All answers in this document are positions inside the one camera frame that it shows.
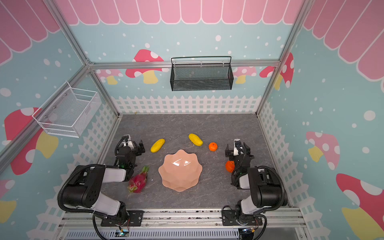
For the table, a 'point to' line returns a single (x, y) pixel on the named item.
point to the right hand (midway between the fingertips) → (236, 143)
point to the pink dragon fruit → (138, 181)
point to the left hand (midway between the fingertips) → (134, 143)
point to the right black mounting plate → (229, 217)
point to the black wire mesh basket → (201, 77)
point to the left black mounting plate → (135, 218)
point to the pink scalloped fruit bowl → (180, 170)
